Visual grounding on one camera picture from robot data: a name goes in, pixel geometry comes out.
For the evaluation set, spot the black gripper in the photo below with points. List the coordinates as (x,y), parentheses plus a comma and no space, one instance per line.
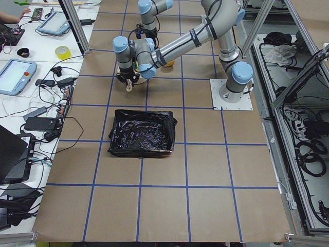
(151,33)
(125,76)

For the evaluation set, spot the yellow potato toy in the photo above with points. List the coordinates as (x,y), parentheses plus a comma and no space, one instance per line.
(170,64)

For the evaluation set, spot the white plastic dustpan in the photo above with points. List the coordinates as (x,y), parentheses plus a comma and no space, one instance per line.
(129,85)

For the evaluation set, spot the bin with black bag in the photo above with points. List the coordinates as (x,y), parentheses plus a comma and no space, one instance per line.
(142,133)

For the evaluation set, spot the person hand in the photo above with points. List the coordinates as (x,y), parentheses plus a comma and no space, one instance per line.
(25,11)

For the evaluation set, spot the yellow tape roll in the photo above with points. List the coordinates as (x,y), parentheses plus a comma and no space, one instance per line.
(63,52)

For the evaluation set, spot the blue teach pendant far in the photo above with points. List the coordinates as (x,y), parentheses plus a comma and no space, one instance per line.
(56,24)

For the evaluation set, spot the blue teach pendant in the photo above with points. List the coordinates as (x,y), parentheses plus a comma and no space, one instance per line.
(15,75)
(56,24)

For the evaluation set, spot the black power adapter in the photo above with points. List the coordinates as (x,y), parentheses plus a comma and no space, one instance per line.
(41,124)

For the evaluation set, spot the black small bowl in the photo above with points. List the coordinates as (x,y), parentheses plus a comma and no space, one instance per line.
(23,52)

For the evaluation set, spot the blue teach pendant near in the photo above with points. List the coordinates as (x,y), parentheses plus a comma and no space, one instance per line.
(15,75)

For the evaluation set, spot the black laptop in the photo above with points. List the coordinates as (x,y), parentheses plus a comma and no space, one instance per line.
(16,156)

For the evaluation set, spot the aluminium frame post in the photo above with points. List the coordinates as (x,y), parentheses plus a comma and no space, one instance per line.
(75,25)

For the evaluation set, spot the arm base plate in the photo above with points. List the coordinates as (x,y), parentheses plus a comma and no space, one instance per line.
(225,100)

